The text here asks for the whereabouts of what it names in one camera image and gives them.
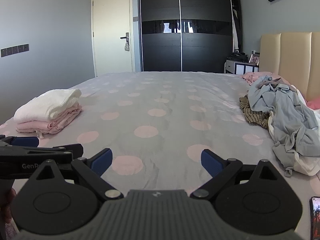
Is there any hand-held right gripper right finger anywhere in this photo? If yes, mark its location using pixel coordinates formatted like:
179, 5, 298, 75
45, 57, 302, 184
189, 149, 279, 200

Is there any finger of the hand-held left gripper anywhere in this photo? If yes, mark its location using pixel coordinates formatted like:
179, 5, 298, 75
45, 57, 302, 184
0, 135, 40, 147
24, 143, 84, 159

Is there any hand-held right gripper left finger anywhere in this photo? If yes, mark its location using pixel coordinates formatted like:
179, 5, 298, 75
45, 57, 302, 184
29, 148, 123, 200

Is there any person's left hand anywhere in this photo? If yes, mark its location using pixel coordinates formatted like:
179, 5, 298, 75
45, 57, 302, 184
0, 187, 17, 224

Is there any folded pink garment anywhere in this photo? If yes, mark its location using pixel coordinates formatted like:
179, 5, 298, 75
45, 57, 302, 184
16, 104, 83, 140

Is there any folded white crinkled garment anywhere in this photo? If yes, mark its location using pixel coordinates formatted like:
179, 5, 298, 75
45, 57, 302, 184
14, 88, 82, 124

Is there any brown striped garment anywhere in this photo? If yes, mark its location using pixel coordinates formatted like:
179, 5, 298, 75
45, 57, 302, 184
239, 95, 272, 130

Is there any grey-blue crumpled garment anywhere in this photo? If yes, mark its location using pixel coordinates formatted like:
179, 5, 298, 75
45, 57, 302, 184
247, 76, 320, 168

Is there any crumpled white garment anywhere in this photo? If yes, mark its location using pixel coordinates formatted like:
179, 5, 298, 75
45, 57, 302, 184
267, 85, 320, 177

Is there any light pink cloth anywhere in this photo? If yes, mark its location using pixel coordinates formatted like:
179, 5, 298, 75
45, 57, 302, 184
242, 71, 290, 85

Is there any white dark-trimmed nightstand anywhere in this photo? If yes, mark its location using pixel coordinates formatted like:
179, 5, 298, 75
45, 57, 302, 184
224, 59, 259, 74

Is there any black bag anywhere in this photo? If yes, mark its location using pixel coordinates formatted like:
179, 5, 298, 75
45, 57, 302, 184
226, 51, 249, 63

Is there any smartphone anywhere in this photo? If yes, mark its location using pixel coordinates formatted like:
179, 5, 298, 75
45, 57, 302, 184
309, 196, 320, 240

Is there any bright pink pillow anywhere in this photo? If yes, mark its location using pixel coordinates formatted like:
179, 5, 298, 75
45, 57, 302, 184
306, 99, 320, 111

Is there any cream door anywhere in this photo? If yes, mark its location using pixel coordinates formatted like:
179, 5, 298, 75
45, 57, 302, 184
91, 0, 134, 78

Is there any beige padded headboard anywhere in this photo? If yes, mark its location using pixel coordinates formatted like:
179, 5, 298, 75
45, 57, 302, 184
259, 32, 320, 103

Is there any hanging white garment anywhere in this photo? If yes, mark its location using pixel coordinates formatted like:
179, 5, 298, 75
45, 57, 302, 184
232, 10, 239, 50

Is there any black sliding-door wardrobe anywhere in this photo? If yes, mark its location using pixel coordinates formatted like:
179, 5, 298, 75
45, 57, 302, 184
139, 0, 243, 72

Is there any dark wall switch panel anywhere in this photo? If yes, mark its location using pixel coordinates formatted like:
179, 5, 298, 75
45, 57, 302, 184
1, 44, 29, 57

